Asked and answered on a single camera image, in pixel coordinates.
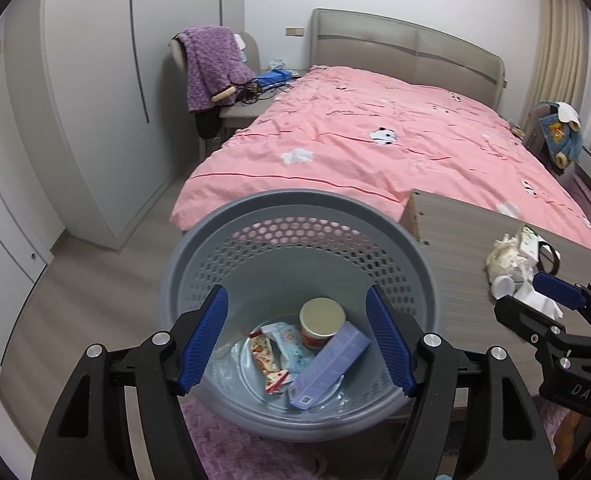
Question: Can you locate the white wardrobe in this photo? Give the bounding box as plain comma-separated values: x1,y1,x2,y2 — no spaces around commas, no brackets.
0,0,245,369

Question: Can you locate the beige chair left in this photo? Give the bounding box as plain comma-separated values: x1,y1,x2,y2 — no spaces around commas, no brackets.
199,32,278,160

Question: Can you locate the chair right of bed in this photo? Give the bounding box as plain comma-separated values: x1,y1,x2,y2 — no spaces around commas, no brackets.
522,103,565,178

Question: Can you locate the grey perforated trash basket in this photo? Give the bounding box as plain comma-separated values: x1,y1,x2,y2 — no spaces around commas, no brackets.
159,190,441,442

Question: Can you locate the beige curtain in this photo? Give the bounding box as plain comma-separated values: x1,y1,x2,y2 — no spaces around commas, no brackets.
520,0,588,127

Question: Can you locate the white tissue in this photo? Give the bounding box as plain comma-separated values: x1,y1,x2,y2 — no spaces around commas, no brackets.
513,274,563,321

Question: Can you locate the small green white carton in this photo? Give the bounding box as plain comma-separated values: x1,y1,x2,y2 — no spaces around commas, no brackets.
517,224,541,264

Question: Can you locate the cream lined paper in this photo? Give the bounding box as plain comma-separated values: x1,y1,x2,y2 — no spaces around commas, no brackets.
484,234,534,283

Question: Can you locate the blue denim jacket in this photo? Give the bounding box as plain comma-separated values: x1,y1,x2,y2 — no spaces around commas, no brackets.
537,101,583,171

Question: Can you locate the black strap loop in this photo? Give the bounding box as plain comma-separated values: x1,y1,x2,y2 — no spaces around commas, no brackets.
535,240,561,276

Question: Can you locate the grey wood-grain table board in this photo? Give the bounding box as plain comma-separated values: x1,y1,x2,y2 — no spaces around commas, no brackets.
398,188,591,356

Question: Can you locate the cream lid paper cup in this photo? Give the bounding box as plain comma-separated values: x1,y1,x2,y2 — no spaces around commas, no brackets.
299,297,346,349

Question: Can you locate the purple knit blanket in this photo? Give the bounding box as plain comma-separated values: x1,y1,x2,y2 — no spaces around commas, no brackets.
175,25,256,113

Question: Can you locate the red white snack wrapper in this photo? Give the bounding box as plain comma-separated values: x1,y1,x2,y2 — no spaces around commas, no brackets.
249,332,289,394

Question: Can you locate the white plastic bottle cap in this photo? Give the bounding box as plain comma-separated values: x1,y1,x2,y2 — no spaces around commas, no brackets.
491,275,516,299

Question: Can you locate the beige wall switch plate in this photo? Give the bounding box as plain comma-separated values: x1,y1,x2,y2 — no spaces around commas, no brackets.
285,27,304,37

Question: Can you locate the grey upholstered headboard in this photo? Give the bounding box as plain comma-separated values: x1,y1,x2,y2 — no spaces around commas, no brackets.
309,9,505,110

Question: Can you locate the pink panda duvet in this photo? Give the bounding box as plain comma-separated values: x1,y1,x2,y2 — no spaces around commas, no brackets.
171,66,591,249

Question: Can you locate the lavender rectangular box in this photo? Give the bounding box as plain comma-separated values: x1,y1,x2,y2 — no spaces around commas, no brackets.
288,322,370,411

